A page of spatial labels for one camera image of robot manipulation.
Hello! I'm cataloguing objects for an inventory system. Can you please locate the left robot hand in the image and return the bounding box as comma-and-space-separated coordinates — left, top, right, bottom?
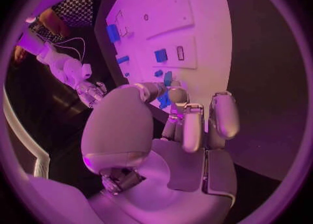
80, 82, 241, 224

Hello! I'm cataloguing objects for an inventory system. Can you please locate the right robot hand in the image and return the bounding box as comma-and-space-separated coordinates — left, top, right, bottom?
76, 81, 109, 109

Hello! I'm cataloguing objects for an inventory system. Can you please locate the large blue gear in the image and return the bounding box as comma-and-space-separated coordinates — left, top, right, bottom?
155, 90, 172, 109

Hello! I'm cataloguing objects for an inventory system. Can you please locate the white task board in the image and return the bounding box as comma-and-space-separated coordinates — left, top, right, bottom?
104, 0, 233, 134

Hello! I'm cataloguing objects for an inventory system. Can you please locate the thick blue cylinder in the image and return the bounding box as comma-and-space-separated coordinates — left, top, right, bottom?
105, 24, 122, 43

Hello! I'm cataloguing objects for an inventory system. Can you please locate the blue block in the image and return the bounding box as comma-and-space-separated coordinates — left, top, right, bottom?
153, 48, 169, 63

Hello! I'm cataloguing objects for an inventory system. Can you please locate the person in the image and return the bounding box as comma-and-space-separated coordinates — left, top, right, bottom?
11, 0, 98, 67

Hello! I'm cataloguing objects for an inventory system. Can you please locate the white cable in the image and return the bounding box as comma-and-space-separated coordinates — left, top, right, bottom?
50, 37, 86, 64
52, 45, 83, 61

